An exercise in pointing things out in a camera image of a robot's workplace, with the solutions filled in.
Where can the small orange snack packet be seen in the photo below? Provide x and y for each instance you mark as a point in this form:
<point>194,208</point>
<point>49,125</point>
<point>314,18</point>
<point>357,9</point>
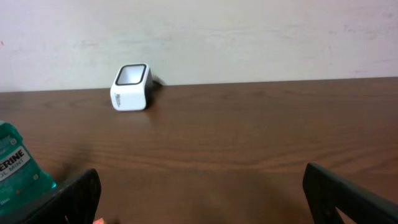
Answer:
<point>99,221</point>

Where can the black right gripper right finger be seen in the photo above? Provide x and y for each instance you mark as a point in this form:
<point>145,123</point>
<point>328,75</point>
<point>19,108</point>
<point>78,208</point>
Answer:
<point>327,194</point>

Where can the blue mouthwash bottle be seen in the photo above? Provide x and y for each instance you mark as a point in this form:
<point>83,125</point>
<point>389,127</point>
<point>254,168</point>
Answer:
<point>22,179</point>

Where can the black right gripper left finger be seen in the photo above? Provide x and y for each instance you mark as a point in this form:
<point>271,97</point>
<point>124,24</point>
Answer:
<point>73,201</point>

